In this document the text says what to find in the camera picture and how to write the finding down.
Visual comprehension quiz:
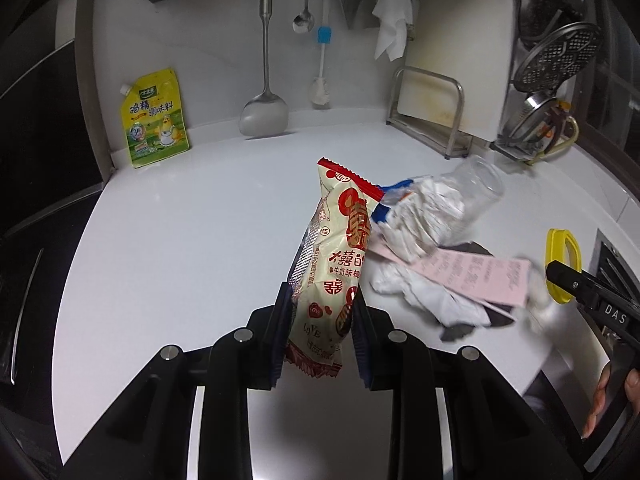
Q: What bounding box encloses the red cream snack bag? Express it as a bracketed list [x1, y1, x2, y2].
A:
[285, 158, 383, 378]

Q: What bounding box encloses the white paper tissue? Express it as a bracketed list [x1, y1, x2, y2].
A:
[369, 261, 494, 328]

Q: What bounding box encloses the crushed clear plastic bottle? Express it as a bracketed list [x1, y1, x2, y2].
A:
[372, 155, 504, 263]

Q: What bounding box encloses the person right hand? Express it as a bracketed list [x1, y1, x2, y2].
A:
[580, 361, 640, 441]

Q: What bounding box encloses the pink paper receipt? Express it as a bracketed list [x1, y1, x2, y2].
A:
[369, 237, 530, 308]

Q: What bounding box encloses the dark wrapper under receipt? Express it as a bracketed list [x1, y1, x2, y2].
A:
[434, 239, 516, 344]

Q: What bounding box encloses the steel lid rack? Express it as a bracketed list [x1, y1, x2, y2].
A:
[489, 92, 580, 166]

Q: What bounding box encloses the steel cutting board rack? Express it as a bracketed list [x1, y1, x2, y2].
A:
[385, 65, 473, 159]

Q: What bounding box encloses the steel hanging spatula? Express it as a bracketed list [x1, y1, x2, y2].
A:
[239, 0, 288, 138]

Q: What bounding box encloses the yellow seasoning pouch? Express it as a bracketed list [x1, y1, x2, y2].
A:
[120, 68, 191, 168]

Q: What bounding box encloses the blue white bottle brush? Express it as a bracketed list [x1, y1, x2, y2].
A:
[309, 0, 332, 108]

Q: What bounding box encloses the perforated steel steamer plate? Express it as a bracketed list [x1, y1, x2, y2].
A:
[512, 22, 603, 93]

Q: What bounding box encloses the white cutting board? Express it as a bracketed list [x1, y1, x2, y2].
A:
[406, 0, 514, 141]

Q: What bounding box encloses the small steel hanging spoon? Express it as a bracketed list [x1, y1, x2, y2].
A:
[292, 0, 314, 34]

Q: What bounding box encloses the white hanging cloth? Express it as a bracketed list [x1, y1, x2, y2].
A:
[372, 0, 413, 62]

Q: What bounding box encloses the yellow plastic ring lid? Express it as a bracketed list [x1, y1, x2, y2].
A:
[543, 227, 584, 306]

